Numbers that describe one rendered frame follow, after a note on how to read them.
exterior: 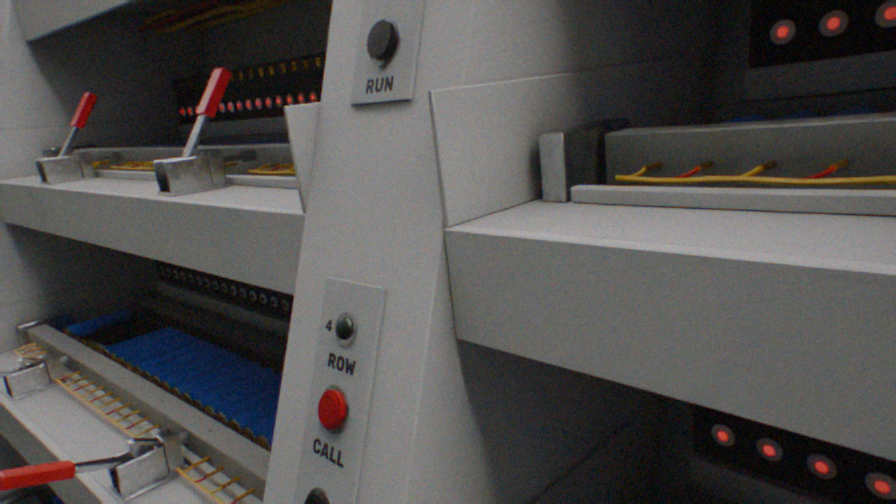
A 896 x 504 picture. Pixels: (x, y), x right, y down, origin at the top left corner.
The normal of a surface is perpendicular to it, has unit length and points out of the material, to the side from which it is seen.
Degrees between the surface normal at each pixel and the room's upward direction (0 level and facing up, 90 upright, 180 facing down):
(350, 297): 90
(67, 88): 90
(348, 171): 90
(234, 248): 110
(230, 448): 20
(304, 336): 90
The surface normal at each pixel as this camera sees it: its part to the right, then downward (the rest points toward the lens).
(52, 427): -0.11, -0.96
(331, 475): -0.70, -0.10
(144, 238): -0.70, 0.25
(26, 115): 0.70, 0.10
